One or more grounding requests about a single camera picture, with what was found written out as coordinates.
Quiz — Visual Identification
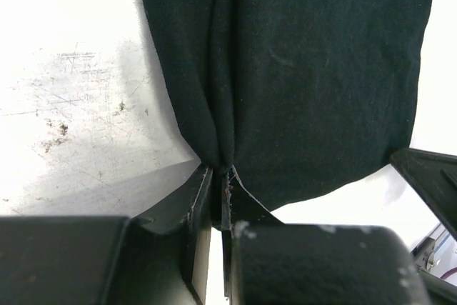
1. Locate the aluminium front rail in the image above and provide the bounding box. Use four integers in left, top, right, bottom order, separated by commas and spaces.
412, 224, 456, 283

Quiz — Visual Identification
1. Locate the black t shirt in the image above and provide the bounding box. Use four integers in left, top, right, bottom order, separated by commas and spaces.
142, 0, 432, 210

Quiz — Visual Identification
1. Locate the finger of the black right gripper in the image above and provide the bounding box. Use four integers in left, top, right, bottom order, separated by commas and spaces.
388, 148, 456, 238

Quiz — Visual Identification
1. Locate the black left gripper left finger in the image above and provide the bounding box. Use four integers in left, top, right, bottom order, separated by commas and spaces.
134, 165, 213, 304

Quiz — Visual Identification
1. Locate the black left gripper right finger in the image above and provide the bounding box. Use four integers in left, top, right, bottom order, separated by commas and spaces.
212, 166, 283, 304

